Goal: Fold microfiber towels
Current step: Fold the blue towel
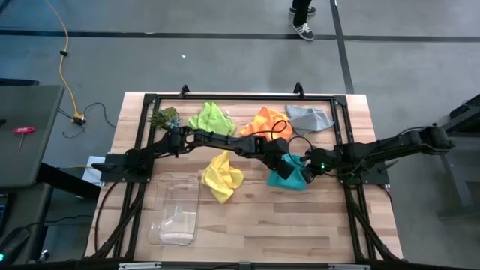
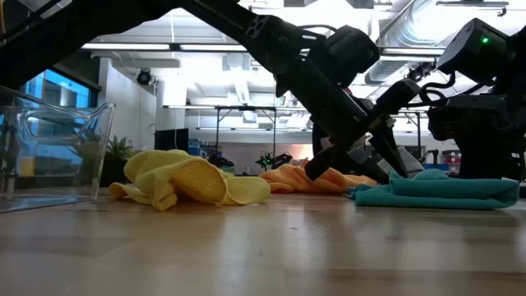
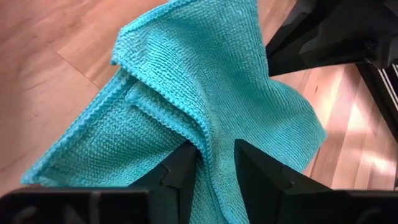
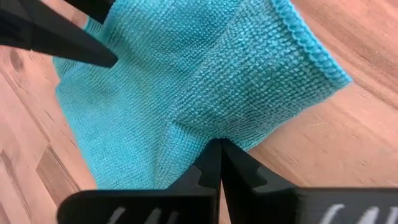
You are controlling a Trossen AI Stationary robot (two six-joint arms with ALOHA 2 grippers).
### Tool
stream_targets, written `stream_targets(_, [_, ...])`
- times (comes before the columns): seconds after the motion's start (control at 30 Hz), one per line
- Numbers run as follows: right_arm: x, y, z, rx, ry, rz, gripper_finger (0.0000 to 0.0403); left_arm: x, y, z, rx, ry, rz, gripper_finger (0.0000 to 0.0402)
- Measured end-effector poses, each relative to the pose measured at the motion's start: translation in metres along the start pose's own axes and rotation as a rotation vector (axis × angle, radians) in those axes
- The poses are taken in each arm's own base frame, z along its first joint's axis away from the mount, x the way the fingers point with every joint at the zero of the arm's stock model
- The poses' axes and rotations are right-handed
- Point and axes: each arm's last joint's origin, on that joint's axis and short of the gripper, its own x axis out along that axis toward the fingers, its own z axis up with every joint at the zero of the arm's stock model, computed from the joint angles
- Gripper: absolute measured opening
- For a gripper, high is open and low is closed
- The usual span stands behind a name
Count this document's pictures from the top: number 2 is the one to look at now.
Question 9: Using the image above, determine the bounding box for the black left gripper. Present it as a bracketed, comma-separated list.
[275, 61, 410, 182]

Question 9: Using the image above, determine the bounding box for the orange microfiber towel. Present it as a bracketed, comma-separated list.
[259, 163, 378, 195]

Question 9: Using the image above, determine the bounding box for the teal microfiber towel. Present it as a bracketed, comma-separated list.
[348, 169, 521, 210]

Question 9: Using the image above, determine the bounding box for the yellow microfiber towel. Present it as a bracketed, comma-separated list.
[108, 149, 272, 211]

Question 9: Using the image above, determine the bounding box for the succulent in dark pot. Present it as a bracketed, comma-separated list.
[100, 135, 136, 188]

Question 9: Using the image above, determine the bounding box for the long ceiling light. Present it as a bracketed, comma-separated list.
[81, 43, 172, 51]

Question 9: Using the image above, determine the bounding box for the clear plastic bin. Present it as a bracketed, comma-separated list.
[0, 86, 116, 214]

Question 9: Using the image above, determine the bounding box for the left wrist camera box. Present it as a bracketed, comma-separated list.
[371, 78, 422, 121]

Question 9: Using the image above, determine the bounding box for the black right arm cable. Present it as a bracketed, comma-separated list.
[418, 72, 457, 106]

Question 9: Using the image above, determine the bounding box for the black ceiling camera cluster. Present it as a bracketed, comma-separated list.
[408, 61, 436, 82]

